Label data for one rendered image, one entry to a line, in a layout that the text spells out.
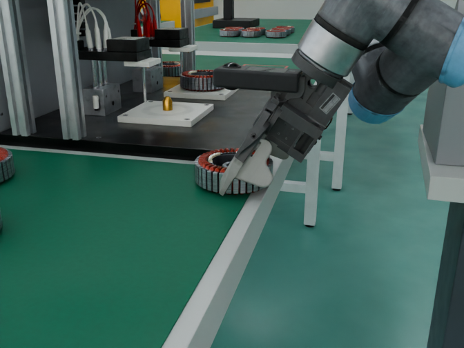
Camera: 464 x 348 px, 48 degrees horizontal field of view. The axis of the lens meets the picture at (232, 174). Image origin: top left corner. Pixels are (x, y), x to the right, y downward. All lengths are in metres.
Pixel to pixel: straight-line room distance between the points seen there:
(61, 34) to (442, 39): 0.57
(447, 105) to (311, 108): 0.27
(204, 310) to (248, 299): 1.36
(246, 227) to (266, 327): 1.10
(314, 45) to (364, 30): 0.06
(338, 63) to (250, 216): 0.21
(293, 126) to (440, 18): 0.21
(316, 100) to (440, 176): 0.26
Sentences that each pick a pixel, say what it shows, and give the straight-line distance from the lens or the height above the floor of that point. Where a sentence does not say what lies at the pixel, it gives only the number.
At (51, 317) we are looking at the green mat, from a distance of 0.49.
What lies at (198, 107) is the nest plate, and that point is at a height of 0.78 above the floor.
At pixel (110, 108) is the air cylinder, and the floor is 0.78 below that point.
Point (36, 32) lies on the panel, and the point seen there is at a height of 0.93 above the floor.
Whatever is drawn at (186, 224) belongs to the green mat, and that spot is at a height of 0.75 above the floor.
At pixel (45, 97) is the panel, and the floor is 0.80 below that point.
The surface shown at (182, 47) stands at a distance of 1.26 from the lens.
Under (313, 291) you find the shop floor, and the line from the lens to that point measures 1.89.
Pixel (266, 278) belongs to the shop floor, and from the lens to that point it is 1.94.
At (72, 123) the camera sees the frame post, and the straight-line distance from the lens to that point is 0.92.
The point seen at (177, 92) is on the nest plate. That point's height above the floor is 0.78.
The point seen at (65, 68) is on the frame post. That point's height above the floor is 0.89.
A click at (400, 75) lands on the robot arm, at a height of 0.91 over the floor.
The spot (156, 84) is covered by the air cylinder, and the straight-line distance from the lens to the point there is 1.31.
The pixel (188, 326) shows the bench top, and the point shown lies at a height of 0.75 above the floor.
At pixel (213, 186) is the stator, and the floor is 0.76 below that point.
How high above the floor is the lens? 1.02
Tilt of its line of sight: 20 degrees down
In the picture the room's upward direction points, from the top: straight up
